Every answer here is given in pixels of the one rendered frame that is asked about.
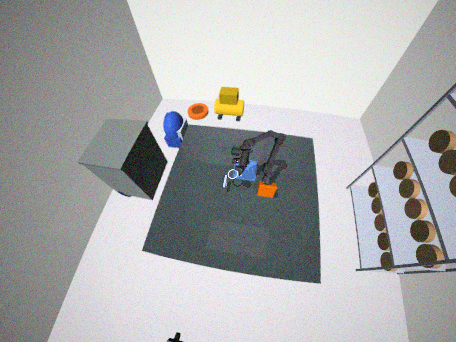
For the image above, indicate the blue tray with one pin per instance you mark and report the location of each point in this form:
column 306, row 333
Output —
column 249, row 173

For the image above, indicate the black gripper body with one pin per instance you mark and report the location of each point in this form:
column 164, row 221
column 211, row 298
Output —
column 243, row 162

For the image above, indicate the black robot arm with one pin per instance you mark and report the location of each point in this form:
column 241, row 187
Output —
column 267, row 167

